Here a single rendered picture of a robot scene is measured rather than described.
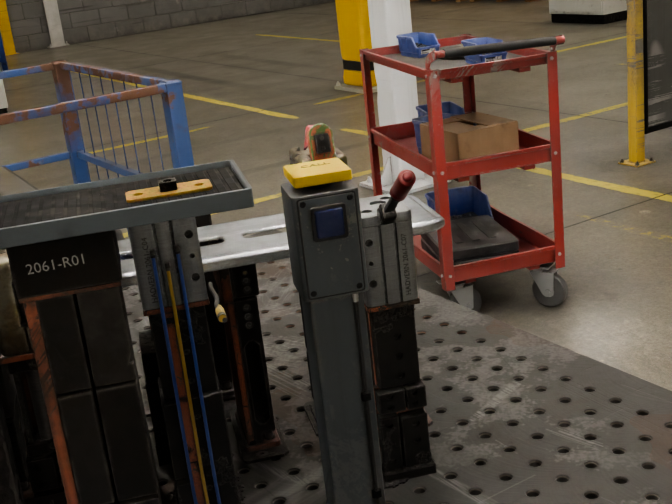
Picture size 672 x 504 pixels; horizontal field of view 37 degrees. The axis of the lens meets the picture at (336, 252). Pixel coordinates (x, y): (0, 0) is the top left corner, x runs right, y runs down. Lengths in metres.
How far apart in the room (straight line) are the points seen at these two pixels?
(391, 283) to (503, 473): 0.30
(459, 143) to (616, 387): 1.93
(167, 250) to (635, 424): 0.69
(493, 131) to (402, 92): 1.86
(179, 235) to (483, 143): 2.35
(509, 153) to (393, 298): 2.21
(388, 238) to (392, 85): 4.03
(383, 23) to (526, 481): 4.05
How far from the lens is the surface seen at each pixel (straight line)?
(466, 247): 3.52
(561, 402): 1.53
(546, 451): 1.39
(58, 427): 1.06
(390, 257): 1.22
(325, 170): 1.02
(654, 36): 5.56
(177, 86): 3.38
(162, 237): 1.16
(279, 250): 1.31
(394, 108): 5.24
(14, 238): 0.96
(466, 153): 3.40
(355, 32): 8.38
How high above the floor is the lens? 1.40
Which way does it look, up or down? 18 degrees down
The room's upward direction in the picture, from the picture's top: 7 degrees counter-clockwise
